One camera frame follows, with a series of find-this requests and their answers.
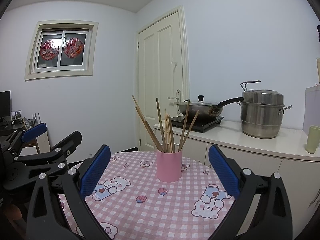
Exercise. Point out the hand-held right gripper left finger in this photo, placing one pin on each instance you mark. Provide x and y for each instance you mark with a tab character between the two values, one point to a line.
96	171

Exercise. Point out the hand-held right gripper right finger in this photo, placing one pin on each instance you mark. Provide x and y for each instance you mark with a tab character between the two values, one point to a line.
223	170

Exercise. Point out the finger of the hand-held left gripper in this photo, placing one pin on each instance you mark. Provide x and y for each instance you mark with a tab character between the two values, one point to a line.
70	142
35	131

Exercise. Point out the pink cup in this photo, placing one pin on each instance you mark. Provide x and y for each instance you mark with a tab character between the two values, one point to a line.
168	167

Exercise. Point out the bunch of wooden chopsticks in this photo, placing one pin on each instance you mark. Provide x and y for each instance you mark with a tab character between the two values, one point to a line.
170	140

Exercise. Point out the round metal disc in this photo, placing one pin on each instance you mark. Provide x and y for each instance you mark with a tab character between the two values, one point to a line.
27	123

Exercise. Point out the white framed panel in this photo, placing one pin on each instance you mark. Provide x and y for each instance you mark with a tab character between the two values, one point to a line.
43	142

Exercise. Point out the white kitchen cabinet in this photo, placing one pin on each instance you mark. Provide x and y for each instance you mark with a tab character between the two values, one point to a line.
250	160

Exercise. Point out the black desk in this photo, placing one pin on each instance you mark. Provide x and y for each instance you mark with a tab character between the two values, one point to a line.
6	130

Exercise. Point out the black monitor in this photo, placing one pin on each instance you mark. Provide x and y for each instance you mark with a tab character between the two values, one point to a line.
5	102

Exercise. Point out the black induction cooker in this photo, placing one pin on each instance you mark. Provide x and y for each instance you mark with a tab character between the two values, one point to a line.
202	126

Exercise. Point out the stainless steel steamer pot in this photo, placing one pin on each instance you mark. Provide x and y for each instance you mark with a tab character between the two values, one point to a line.
260	120

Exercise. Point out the pink checked bear tablecloth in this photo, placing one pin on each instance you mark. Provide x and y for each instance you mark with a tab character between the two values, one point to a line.
150	205

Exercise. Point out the glass wok lid black knob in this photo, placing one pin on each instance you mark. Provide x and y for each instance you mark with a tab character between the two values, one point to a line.
200	97

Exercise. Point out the red round window decal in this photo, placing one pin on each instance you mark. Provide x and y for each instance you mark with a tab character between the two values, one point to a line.
72	47
50	50

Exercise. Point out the pale green cup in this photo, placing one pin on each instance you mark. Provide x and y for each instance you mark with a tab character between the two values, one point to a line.
312	140

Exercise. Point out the cream framed window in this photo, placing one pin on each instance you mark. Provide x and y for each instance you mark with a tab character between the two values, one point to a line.
92	50

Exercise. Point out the white appliance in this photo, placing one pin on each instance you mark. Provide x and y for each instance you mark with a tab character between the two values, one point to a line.
312	105

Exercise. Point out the white door hook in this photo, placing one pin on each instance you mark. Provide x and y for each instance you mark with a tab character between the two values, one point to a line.
174	63

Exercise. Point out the cream panelled door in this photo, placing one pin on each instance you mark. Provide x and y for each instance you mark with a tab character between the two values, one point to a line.
160	67

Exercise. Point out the cream container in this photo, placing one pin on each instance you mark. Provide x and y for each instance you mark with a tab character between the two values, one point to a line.
318	70

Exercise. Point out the small photo frame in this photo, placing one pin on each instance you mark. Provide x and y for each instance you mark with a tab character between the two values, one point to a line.
16	114

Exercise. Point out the black wall fixture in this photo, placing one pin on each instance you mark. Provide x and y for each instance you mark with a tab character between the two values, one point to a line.
318	33

